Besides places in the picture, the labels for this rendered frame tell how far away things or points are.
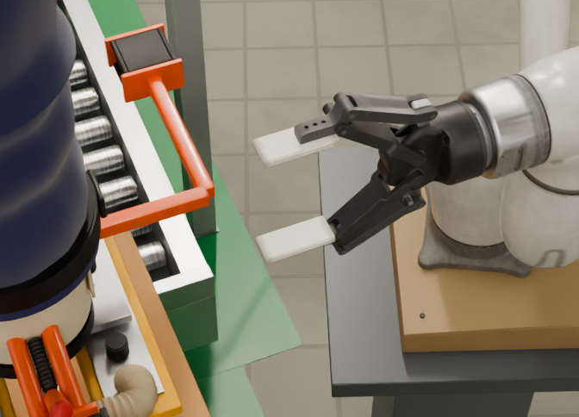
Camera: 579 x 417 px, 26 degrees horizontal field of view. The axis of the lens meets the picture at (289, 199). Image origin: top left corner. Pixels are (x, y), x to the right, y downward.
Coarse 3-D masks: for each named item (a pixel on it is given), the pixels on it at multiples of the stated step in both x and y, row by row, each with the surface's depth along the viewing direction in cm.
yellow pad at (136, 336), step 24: (96, 264) 164; (120, 264) 165; (144, 312) 161; (96, 336) 157; (120, 336) 154; (144, 336) 158; (96, 360) 155; (120, 360) 155; (144, 360) 155; (96, 384) 153; (168, 384) 153; (168, 408) 151
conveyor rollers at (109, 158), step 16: (80, 64) 271; (80, 80) 271; (80, 96) 265; (96, 96) 265; (80, 112) 266; (80, 128) 259; (96, 128) 259; (80, 144) 260; (96, 160) 253; (112, 160) 254; (128, 176) 251; (112, 192) 248; (128, 192) 249; (144, 256) 238; (160, 256) 238
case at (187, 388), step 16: (128, 240) 190; (128, 256) 188; (128, 272) 186; (144, 272) 186; (144, 288) 184; (144, 304) 182; (160, 304) 182; (160, 320) 180; (160, 336) 179; (176, 336) 179; (176, 352) 177; (176, 368) 175; (16, 384) 174; (80, 384) 174; (176, 384) 174; (192, 384) 174; (16, 400) 172; (192, 400) 172; (16, 416) 170; (176, 416) 170; (192, 416) 170; (208, 416) 170
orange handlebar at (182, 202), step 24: (168, 96) 168; (168, 120) 165; (192, 144) 162; (192, 168) 160; (192, 192) 157; (120, 216) 155; (144, 216) 155; (168, 216) 157; (48, 336) 143; (24, 360) 141; (24, 384) 140; (72, 384) 139
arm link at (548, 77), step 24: (576, 48) 119; (528, 72) 118; (552, 72) 116; (576, 72) 116; (552, 96) 115; (576, 96) 115; (552, 120) 115; (576, 120) 115; (552, 144) 116; (576, 144) 117; (552, 168) 121; (576, 168) 120; (576, 192) 124
